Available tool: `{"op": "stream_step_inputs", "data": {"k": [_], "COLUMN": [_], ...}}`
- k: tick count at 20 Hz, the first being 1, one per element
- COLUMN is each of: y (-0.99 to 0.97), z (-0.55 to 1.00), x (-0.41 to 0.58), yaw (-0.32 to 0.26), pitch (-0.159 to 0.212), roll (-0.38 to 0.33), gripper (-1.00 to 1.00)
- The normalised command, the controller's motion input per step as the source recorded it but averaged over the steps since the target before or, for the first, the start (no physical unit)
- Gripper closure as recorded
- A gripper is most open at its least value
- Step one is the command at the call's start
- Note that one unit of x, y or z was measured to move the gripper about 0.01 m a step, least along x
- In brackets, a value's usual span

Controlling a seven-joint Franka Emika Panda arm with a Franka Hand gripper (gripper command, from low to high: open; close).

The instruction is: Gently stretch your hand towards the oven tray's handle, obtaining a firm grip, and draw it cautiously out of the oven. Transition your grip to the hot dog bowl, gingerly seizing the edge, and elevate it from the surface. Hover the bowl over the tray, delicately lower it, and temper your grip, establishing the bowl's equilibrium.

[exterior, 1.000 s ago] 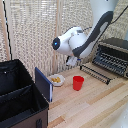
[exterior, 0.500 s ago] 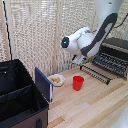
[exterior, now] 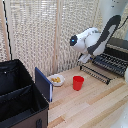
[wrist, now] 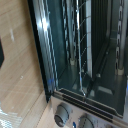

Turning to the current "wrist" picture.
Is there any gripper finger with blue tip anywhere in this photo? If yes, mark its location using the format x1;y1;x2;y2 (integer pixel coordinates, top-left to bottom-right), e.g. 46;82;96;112
0;36;5;68

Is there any black toaster oven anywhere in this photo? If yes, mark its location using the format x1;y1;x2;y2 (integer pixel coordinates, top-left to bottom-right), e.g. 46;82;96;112
28;0;128;128

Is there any silver oven knob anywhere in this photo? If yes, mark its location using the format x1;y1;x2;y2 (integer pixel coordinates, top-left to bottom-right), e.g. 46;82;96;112
77;114;97;128
53;103;73;128

